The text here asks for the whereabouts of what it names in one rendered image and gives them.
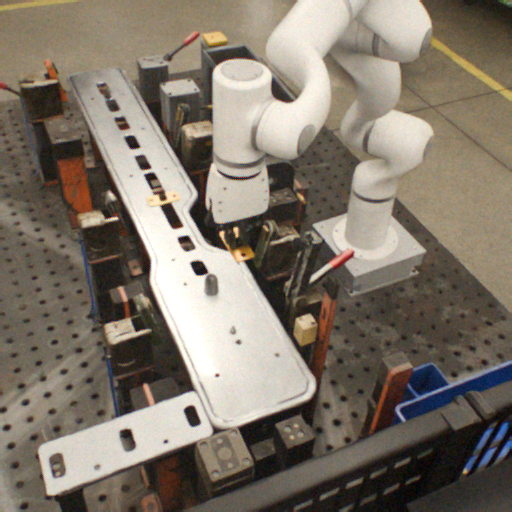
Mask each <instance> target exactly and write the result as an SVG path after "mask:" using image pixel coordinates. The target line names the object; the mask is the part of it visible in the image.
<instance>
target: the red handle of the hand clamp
mask: <svg viewBox="0 0 512 512"><path fill-rule="evenodd" d="M354 253H355V252H354V251H353V249H352V248H349V247H348V248H347V249H344V251H343V252H342V253H340V254H339V255H338V256H336V257H335V258H334V259H331V260H330V261H329V264H327V265H326V266H325V267H323V268H322V269H320V270H318V271H317V272H316V273H314V274H313V275H312V277H311V280H310V283H309V286H307V290H309V288H311V287H312V286H313V285H315V284H316V283H317V282H319V281H320V280H322V279H324V278H325V277H326V275H328V274H329V273H330V272H332V271H334V270H337V269H338V268H339V267H341V266H342V265H343V264H346V262H347V261H348V260H350V259H351V258H352V257H354V255H353V254H354ZM307 290H306V291H307Z"/></svg>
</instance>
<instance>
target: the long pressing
mask: <svg viewBox="0 0 512 512"><path fill-rule="evenodd" d="M66 83H68V85H69V88H70V91H71V93H72V95H73V97H74V100H76V103H77V105H78V107H79V110H80V112H81V115H82V116H83V117H84V120H85V122H86V124H87V126H88V130H89V132H90V134H92V136H93V139H94V142H95V144H96V146H97V149H98V151H100V153H101V156H102V159H103V161H104V163H105V165H106V168H108V171H109V173H110V175H111V177H112V179H113V183H114V185H115V187H117V189H118V192H119V195H120V197H121V199H122V201H123V204H124V207H125V209H127V211H128V213H129V216H130V218H131V221H132V223H133V225H134V228H135V230H137V233H138V235H139V237H140V240H141V242H142V244H143V247H144V249H145V252H146V254H148V256H149V259H150V261H151V268H150V276H149V286H150V289H151V291H152V294H153V296H154V298H155V301H156V304H157V306H158V308H160V311H161V314H162V316H163V318H164V321H165V323H166V326H167V329H168V331H169V333H170V335H171V339H173V341H174V343H175V345H176V349H177V351H178V353H179V356H180V358H181V361H182V363H183V366H184V368H186V370H187V373H188V376H189V378H190V380H191V384H192V386H193V388H194V390H195V392H196V394H197V395H199V397H198V398H200V400H201V402H202V405H203V408H204V410H205V412H206V415H207V418H208V420H209V422H210V425H212V426H213V427H214V428H216V429H218V430H221V431H227V430H230V429H232V428H237V429H239V428H242V427H245V426H248V424H251V423H254V422H256V421H260V420H263V419H265V418H268V417H272V416H275V414H277V413H281V412H284V411H286V410H289V409H293V408H295V407H298V406H301V405H303V403H307V402H309V401H310V400H311V399H312V398H313V397H314V395H315V390H317V385H316V381H315V378H314V376H313V375H312V373H311V370H310V369H309V367H308V365H307V364H305V362H304V359H303V358H302V356H301V354H300V353H299V351H298V348H297V347H296V345H295V343H293V342H292V340H291V338H290V336H289V334H288V333H287V331H286V329H285V328H284V325H283V323H281V322H280V320H279V318H278V317H277V315H276V312H275V311H274V309H273V307H272V306H271V304H269V301H268V300H267V298H266V296H265V295H264V293H263V291H262V290H261V287H260V285H259V284H258V282H256V281H255V279H254V277H253V275H252V273H251V271H250V270H249V268H248V266H247V265H246V262H245V261H240V262H236V261H235V260H234V258H233V256H232V255H230V253H229V252H227V251H224V249H220V248H216V247H213V246H210V245H209V244H207V243H205V241H204V239H203V238H202V235H201V233H200V231H199V229H198V228H197V226H196V223H195V221H193V220H192V218H191V216H190V211H191V209H192V208H193V206H195V205H196V204H197V202H198V200H199V194H198V191H197V189H196V188H194V185H193V183H192V182H191V180H190V178H189V177H188V174H187V172H186V170H185V169H183V167H182V165H181V163H180V161H179V159H178V158H177V156H176V154H175V152H174V150H172V148H171V147H170V145H169V143H168V141H167V139H166V137H165V136H164V134H162V131H161V130H160V128H159V126H158V125H157V123H156V120H155V118H154V117H152V115H151V113H150V111H149V109H148V107H147V106H146V104H145V101H143V100H142V98H141V96H140V95H139V93H138V90H137V89H136V87H134V85H133V84H132V81H131V79H130V78H129V76H128V73H127V72H125V70H124V69H123V68H121V67H114V68H106V69H100V70H93V71H85V72H79V73H73V74H71V75H69V76H68V77H66ZM102 83H104V84H107V87H108V89H109V90H110V92H111V98H110V99H106V98H105V97H103V95H105V94H101V93H100V91H99V89H98V86H97V85H98V84H102ZM122 93H125V95H122ZM91 99H93V100H91ZM108 100H115V101H116V103H117V106H118V107H119V109H120V110H119V111H115V112H111V111H109V109H108V107H107V104H106V101H108ZM120 117H123V118H125V120H126V121H127V123H128V126H129V129H127V130H119V128H118V126H117V123H116V121H115V119H116V118H120ZM143 128H144V130H141V129H143ZM128 136H134V137H135V138H136V140H137V142H138V145H139V147H141V148H139V149H134V150H132V149H130V148H129V147H128V144H127V143H126V141H125V139H124V138H125V137H128ZM138 156H145V157H146V159H147V161H148V163H149V164H151V167H152V169H150V170H144V171H143V170H141V169H140V167H138V164H137V162H136V160H135V157H138ZM165 169H167V170H165ZM148 173H155V175H156V178H157V179H158V181H159V183H161V185H162V187H163V190H164V192H165V193H168V192H173V191H176V192H177V193H178V195H179V196H180V201H177V202H172V203H167V204H172V206H173V207H174V209H175V211H176V214H177V216H178V218H179V220H180V221H181V223H183V226H184V227H183V228H180V229H176V230H174V229H172V228H171V226H169V223H168V221H167V219H166V217H165V215H164V213H163V210H162V208H161V205H158V206H154V207H149V205H147V203H146V200H145V198H146V197H150V196H154V194H153V192H152V190H151V187H150V185H148V183H147V181H146V179H145V176H144V175H145V174H148ZM130 175H133V176H132V177H131V176H130ZM184 236H189V238H190V240H191V242H192V244H194V246H195V248H196V249H195V251H190V252H184V251H183V248H182V246H180V244H179V242H178V239H179V238H184ZM172 258H175V260H174V261H172V260H171V259H172ZM198 260H201V261H202V262H203V264H204V266H205V268H207V270H208V273H207V274H209V273H214V274H215V275H216V277H217V279H218V293H217V294H216V295H213V296H210V295H207V294H205V293H204V279H205V277H207V274H203V275H196V273H195V271H193V270H192V268H191V266H190V264H191V262H194V261H198ZM184 283H187V285H184ZM233 325H235V331H236V333H235V334H231V333H230V331H231V326H233ZM237 340H240V341H241V344H239V345H238V344H236V342H237ZM275 354H279V357H276V356H275ZM216 374H219V375H220V376H219V377H218V378H216V377H215V375H216Z"/></svg>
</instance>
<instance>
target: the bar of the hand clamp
mask: <svg viewBox="0 0 512 512"><path fill-rule="evenodd" d="M323 243H325V239H322V238H319V236H318V235H317V234H316V232H315V231H310V232H305V233H304V236H303V240H301V239H300V238H294V239H293V241H292V247H293V249H294V251H295V252H297V253H299V254H298V257H297V261H295V265H294V268H293V271H292V275H291V279H290V282H289V285H288V288H287V293H286V296H287V297H289V296H292V295H291V290H292V288H295V287H297V290H295V293H294V296H293V299H292V304H291V305H292V306H293V300H294V298H296V297H298V296H300V295H305V293H306V290H307V286H309V283H310V280H311V277H312V273H313V270H314V267H315V264H316V260H317V257H318V254H319V251H320V247H322V244H323Z"/></svg>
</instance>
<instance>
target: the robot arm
mask: <svg viewBox="0 0 512 512"><path fill-rule="evenodd" d="M431 26H432V22H430V19H429V17H428V14H427V12H426V10H425V8H424V7H423V5H422V4H421V2H419V1H418V0H298V1H297V2H296V3H295V6H294V7H293V8H292V9H291V10H290V12H288V14H287V15H286V16H285V17H284V18H283V20H282V21H281V23H280V24H278V25H277V26H276V28H275V29H274V30H273V33H272V34H271V36H270V38H269V41H267V44H266V56H267V59H269V61H270V63H271V64H272V65H273V68H274V69H275V70H277V71H278V72H279V73H281V74H282V75H284V76H285V78H286V79H288V80H289V81H290V82H293V83H294V84H295V85H296V86H297V88H298V89H299V90H300V91H301V92H302V93H301V94H300V96H299V98H298V99H297V100H296V101H295V102H293V103H283V102H280V101H277V100H276V99H274V97H273V95H272V92H271V81H272V75H271V72H270V70H269V69H267V68H266V66H264V65H263V64H261V63H259V62H255V61H250V60H230V61H226V62H224V63H221V64H219V65H218V66H217V67H216V69H215V70H214V73H213V161H214V164H212V166H211V169H210V173H209V179H208V187H206V200H207V201H205V204H207V209H208V214H207V216H205V219H204V222H205V225H207V227H218V228H220V229H222V230H224V241H225V243H226V245H227V244H228V245H229V247H230V248H232V251H234V249H236V232H235V231H234V221H235V220H239V219H241V220H239V222H238V236H240V239H241V241H242V244H243V246H248V244H249V239H250V232H251V229H252V228H253V226H254V222H255V221H256V220H258V219H259V218H260V216H261V215H263V214H265V213H267V212H268V210H271V207H269V204H268V178H267V170H266V165H265V161H266V154H269V155H272V156H275V157H278V158H281V159H287V160H291V159H295V158H297V157H299V156H300V155H301V154H302V153H303V152H304V150H305V149H307V148H308V147H309V145H310V144H311V143H312V141H313V139H314V137H315V136H316V134H318V133H319V131H320V130H321V127H322V126H323V124H324V122H325V120H326V117H327V115H328V114H329V111H330V104H331V90H330V81H329V76H328V72H327V68H326V66H325V63H323V61H322V58H323V57H325V55H326V54H327V53H329V55H330V56H331V57H332V58H333V59H335V60H334V61H336V62H337V63H339V64H340V65H341V66H342V67H343V68H344V69H345V70H347V72H348V73H349V75H350V76H351V77H352V79H353V80H354V86H355V92H356V100H355V102H354V104H353V105H352V106H351V107H350V109H348V111H347V112H346V115H345V116H344V119H343V121H342V125H341V135H342V138H343V139H344V141H345V143H346V144H347V145H348V146H350V147H353V148H355V149H357V150H360V151H362V152H366V153H369V154H372V156H374V157H378V158H381V159H376V160H368V161H363V162H361V163H360V164H359V166H358V167H357V168H356V170H355V173H353V178H352V185H351V193H350V199H349V207H348V215H347V218H345V219H342V220H341V221H339V222H338V223H337V224H336V226H335V228H334V231H332V242H334V244H335V246H336V247H337V248H338V251H340V252H341V253H342V252H343V251H344V249H347V248H348V247H349V248H352V249H353V251H354V252H355V253H354V254H353V255H354V257H352V258H353V259H357V260H362V261H376V260H381V259H384V258H386V257H388V256H391V255H392V254H393V253H394V251H395V249H396V247H397V242H398V239H397V234H396V232H395V230H394V229H393V228H392V227H391V225H390V219H391V213H392V209H393V204H394V198H395V193H396V188H397V184H399V181H400V178H401V176H402V175H403V174H405V173H408V172H409V171H411V170H413V168H414V167H416V166H418V165H419V164H421V163H422V162H423V161H424V160H425V158H427V157H428V156H429V154H430V152H431V150H432V147H433V141H435V138H434V132H432V130H431V127H430V126H429V124H427V123H426V122H425V121H423V120H420V119H418V118H415V117H411V115H409V114H406V113H401V112H398V111H395V110H393V109H394V108H395V106H396V104H397V102H398V100H399V96H401V71H400V67H399V63H398V62H400V63H404V62H412V61H414V60H417V58H419V57H420V56H421V55H422V54H423V53H426V51H427V48H428V46H429V44H430V42H431V35H433V29H431Z"/></svg>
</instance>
